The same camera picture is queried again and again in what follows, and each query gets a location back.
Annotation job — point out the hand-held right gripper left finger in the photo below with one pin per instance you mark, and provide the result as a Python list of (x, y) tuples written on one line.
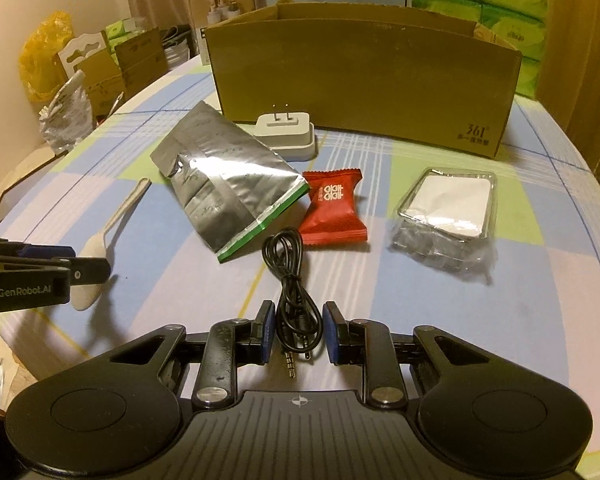
[(266, 332)]

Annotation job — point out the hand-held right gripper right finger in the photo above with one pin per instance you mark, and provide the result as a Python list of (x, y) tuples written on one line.
[(332, 332)]

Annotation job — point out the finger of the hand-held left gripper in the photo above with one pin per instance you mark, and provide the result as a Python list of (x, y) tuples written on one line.
[(90, 270), (45, 250)]

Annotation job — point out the white plastic spoon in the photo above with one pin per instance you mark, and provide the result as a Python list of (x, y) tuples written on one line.
[(97, 250)]

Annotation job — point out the red candy packet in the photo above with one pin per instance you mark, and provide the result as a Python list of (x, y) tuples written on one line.
[(332, 205)]

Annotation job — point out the silver foil pouch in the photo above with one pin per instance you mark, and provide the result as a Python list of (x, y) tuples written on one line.
[(220, 175)]

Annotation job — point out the clear packet with white card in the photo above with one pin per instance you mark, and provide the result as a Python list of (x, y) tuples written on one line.
[(450, 205)]

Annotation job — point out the white power adapter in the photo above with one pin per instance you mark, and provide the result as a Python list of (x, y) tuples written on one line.
[(285, 132)]

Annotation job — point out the brown cardboard box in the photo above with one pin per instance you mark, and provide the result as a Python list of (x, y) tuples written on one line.
[(365, 85)]

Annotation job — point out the checked cloth desktop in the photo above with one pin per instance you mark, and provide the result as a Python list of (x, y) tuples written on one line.
[(480, 320)]

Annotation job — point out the white wooden board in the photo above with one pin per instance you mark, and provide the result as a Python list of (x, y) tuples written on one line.
[(15, 180)]

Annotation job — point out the crumpled silver plastic bag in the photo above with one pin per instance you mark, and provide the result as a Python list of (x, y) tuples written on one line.
[(65, 115)]

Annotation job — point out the brown carton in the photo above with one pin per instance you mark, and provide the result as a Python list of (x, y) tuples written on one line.
[(142, 60), (100, 87)]

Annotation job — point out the yellow plastic bag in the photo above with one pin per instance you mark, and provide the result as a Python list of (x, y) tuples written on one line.
[(42, 55)]

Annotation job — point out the pale green packet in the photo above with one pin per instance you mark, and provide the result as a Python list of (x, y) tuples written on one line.
[(125, 35)]

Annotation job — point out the small white product box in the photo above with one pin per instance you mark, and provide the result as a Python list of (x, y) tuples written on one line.
[(220, 15)]

